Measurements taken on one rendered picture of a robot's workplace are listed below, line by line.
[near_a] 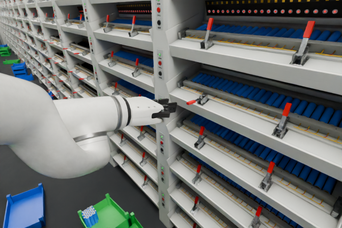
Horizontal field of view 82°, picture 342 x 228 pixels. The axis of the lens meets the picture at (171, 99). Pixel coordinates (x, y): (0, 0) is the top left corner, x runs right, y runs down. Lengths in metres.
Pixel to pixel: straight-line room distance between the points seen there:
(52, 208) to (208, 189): 1.11
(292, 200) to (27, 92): 0.68
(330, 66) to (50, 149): 0.54
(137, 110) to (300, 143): 0.41
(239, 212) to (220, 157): 0.22
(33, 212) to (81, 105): 1.34
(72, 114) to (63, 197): 1.33
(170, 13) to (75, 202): 1.37
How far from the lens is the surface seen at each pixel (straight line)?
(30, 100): 0.29
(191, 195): 1.13
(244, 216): 0.88
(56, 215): 1.64
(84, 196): 1.66
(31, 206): 1.76
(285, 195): 0.72
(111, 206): 1.53
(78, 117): 0.42
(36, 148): 0.34
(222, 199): 0.90
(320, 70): 0.51
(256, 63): 0.55
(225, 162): 0.77
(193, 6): 0.83
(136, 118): 0.47
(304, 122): 0.63
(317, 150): 0.59
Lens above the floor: 1.20
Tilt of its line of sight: 24 degrees down
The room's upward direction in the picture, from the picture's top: straight up
